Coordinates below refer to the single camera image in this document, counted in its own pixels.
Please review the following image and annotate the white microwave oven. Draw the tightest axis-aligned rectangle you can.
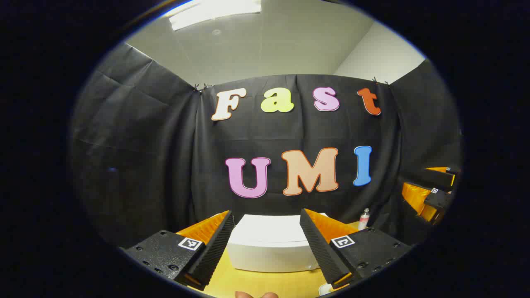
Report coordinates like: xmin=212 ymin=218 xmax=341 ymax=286
xmin=226 ymin=213 xmax=332 ymax=274

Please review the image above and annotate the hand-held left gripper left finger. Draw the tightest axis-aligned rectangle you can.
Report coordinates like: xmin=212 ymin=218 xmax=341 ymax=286
xmin=120 ymin=210 xmax=236 ymax=291

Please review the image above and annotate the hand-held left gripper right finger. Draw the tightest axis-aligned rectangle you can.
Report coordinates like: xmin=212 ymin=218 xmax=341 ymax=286
xmin=300 ymin=208 xmax=412 ymax=290

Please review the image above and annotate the ceiling light panel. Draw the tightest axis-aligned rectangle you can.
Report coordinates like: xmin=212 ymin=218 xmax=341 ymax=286
xmin=168 ymin=0 xmax=262 ymax=31

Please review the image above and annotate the black backdrop cloth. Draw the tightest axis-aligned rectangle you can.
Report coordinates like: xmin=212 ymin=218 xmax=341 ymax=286
xmin=68 ymin=43 xmax=463 ymax=253

